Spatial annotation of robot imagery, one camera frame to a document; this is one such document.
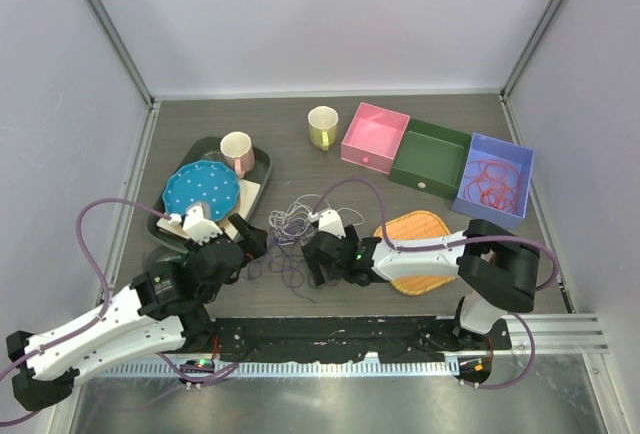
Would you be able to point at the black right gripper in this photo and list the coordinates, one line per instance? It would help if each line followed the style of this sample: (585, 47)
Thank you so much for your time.
(317, 271)

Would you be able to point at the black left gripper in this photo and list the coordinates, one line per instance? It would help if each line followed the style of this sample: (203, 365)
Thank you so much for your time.
(254, 239)

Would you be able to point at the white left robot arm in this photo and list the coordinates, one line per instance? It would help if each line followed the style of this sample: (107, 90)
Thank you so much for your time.
(163, 310)

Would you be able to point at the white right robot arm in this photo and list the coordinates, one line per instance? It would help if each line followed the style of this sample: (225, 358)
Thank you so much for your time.
(500, 268)

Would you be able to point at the cream wooden board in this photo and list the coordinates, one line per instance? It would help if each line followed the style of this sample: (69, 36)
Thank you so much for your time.
(248, 194)

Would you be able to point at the green tape roll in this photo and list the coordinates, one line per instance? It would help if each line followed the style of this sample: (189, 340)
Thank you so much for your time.
(162, 254)

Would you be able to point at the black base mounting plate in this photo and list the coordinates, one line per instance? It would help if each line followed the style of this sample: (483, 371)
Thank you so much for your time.
(338, 340)

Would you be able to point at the blue polka dot plate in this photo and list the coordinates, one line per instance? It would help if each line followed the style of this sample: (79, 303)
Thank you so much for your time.
(210, 182)

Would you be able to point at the pink mug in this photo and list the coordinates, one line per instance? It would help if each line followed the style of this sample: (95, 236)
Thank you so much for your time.
(237, 149)

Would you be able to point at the dark green tray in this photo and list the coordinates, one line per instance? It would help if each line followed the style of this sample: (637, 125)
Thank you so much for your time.
(208, 149)

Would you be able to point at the orange woven basket tray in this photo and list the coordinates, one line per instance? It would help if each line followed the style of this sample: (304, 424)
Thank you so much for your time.
(415, 224)

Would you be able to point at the pink drawer box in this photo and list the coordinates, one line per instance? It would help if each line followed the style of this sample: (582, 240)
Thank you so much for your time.
(373, 137)

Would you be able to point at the yellow mug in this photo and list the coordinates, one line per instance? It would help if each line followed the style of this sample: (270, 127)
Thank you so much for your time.
(322, 122)

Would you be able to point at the green drawer box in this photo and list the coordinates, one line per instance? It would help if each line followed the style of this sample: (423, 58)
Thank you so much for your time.
(431, 158)

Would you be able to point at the blue drawer box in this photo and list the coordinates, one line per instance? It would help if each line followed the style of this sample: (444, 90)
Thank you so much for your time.
(496, 181)

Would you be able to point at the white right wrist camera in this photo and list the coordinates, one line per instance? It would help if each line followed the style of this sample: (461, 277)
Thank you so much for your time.
(328, 221)

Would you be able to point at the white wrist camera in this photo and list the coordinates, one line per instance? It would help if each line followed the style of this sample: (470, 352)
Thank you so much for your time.
(328, 221)
(196, 224)

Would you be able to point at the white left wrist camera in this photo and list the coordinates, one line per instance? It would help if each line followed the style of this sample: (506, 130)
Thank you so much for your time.
(196, 224)

